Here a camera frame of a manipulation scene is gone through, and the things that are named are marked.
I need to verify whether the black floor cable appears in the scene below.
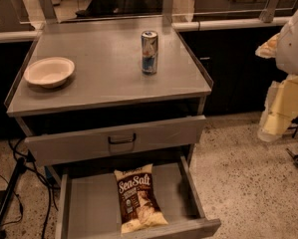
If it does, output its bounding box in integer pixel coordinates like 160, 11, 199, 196
0, 137, 61, 239

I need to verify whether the silver blue energy drink can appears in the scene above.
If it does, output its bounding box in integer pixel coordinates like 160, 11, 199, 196
142, 31, 158, 75

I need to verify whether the grey metal post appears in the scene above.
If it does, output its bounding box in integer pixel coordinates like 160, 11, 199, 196
259, 0, 279, 23
38, 0, 58, 24
162, 0, 173, 26

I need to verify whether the white paper bowl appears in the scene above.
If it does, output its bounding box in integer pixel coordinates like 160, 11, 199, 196
24, 57, 75, 89

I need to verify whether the brown sea salt chip bag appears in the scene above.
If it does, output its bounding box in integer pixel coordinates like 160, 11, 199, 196
114, 164, 168, 234

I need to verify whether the right grey metal post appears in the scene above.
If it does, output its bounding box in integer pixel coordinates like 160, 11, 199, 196
259, 0, 279, 23

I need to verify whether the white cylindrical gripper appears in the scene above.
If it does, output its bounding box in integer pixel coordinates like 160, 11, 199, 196
255, 24, 298, 142

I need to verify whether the grey metal drawer cabinet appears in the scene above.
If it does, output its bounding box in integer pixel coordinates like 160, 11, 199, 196
3, 16, 214, 171

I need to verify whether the middle grey metal post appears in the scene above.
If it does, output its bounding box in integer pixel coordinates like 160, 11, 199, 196
162, 0, 173, 26

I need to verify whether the black drawer handle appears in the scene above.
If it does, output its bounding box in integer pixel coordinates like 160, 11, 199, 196
108, 133, 137, 145

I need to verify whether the grey top drawer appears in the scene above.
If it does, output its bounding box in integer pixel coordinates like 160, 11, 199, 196
25, 116, 205, 166

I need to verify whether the grey open middle drawer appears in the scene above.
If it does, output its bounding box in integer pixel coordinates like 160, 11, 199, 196
55, 155, 221, 239

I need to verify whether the black tripod leg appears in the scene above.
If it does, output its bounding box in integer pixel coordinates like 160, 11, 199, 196
0, 157, 25, 226

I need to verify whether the white horizontal rail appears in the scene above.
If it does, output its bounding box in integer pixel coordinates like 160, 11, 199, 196
172, 17, 289, 32

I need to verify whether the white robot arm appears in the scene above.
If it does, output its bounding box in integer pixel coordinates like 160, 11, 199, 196
255, 10, 298, 142

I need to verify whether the left grey metal post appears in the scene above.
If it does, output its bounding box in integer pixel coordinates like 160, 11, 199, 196
38, 0, 58, 24

